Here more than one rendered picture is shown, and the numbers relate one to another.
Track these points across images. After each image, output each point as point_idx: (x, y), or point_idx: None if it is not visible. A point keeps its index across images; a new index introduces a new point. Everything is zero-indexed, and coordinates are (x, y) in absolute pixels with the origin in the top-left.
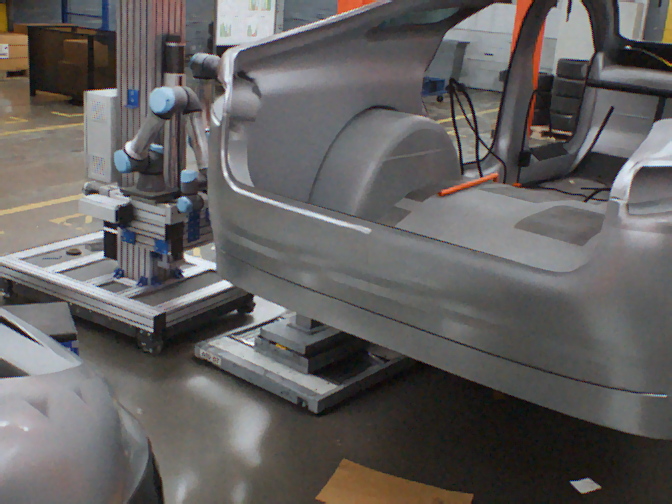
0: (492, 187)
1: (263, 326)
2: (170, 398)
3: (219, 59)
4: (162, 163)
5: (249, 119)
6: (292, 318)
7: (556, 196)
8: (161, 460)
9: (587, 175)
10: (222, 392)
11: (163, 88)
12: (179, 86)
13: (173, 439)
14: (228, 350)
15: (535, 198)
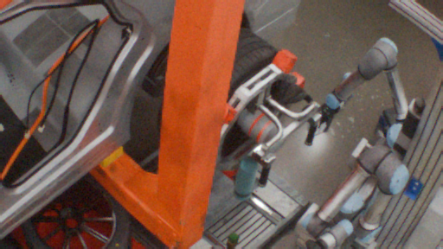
0: (72, 36)
1: (249, 247)
2: (315, 147)
3: (376, 147)
4: (384, 141)
5: None
6: (226, 190)
7: (25, 39)
8: (305, 79)
9: None
10: (278, 156)
11: (388, 39)
12: (380, 49)
13: (303, 98)
14: (280, 192)
15: (55, 13)
